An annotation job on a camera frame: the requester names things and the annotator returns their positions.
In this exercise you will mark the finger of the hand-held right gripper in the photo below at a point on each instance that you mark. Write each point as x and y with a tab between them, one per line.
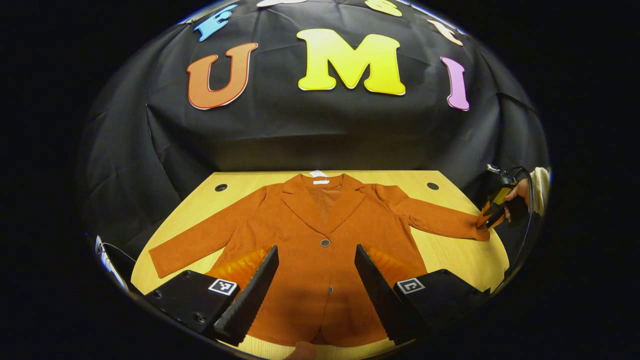
500	197
496	219

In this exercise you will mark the black backdrop cloth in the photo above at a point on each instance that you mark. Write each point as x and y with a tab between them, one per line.
280	130

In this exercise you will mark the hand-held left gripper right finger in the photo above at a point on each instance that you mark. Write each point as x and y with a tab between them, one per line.
382	300

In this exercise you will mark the white side desk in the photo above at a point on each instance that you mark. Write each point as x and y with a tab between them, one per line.
107	260

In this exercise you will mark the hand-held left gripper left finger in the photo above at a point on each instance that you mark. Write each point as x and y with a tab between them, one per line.
247	305

